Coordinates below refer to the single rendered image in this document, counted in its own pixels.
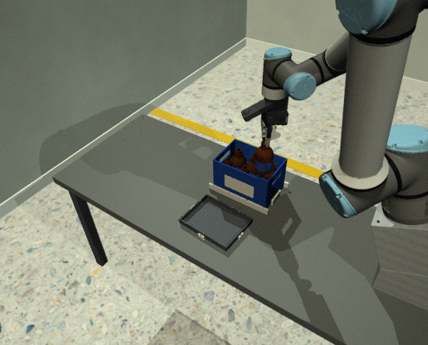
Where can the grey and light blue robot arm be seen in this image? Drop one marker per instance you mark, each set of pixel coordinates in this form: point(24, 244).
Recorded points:
point(377, 160)

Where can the cream flat bar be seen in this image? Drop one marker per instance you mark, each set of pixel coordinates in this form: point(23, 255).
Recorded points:
point(244, 201)

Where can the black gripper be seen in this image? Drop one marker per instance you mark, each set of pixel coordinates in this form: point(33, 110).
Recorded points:
point(279, 114)

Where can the dark blue crate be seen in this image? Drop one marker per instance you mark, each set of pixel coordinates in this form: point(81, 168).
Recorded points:
point(250, 187)

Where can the brown glass bottle with blue label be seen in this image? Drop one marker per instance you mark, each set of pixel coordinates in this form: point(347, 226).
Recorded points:
point(264, 159)

